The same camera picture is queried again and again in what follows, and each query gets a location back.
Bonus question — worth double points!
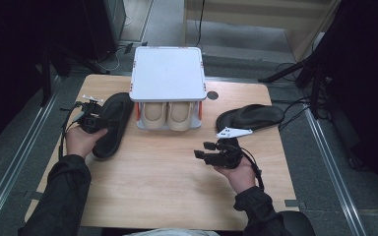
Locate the black hanging cable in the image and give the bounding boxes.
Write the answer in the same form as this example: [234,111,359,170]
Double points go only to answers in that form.
[195,0,206,47]

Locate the black flip-flop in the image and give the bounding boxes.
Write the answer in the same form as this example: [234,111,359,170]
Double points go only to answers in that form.
[92,91,135,159]
[216,103,285,134]

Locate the black tripod stand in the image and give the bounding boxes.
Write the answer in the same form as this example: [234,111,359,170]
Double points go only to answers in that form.
[258,48,329,119]

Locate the person's left hand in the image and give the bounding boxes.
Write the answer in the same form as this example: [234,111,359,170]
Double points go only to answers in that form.
[65,126,109,160]

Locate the black power plug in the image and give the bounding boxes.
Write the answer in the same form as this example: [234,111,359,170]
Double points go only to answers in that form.
[123,41,136,55]

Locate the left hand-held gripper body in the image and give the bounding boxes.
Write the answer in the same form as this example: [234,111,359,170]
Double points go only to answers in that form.
[74,93,109,134]

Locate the black curtain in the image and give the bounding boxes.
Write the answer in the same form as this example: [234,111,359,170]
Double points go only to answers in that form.
[321,0,378,198]
[0,0,52,153]

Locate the person's grey clothing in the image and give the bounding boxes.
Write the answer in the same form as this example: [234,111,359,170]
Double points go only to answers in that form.
[122,228,220,236]

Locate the white floor cable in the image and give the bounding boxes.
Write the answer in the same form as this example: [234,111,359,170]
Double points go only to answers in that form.
[94,47,127,73]

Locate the white two-tier shoe rack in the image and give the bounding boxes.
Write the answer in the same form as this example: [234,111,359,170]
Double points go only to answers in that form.
[129,46,209,132]

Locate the cream clog shoe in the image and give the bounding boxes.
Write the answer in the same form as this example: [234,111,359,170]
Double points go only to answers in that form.
[141,101,169,130]
[166,101,195,132]

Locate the metal floor rail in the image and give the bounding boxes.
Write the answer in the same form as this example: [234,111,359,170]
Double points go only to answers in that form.
[303,107,367,236]
[0,75,62,230]

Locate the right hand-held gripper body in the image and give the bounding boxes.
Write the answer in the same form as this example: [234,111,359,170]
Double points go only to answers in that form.
[209,127,254,170]

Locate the person's right hand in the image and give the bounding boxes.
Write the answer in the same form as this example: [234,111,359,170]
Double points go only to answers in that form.
[214,160,257,195]

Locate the black cabinet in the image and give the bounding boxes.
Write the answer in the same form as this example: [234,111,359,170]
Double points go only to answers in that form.
[82,0,127,62]

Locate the black floor cables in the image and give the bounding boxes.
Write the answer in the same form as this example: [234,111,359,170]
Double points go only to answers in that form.
[277,96,313,131]

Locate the black tape strip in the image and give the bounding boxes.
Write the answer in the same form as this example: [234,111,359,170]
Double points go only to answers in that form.
[284,199,308,209]
[23,191,45,202]

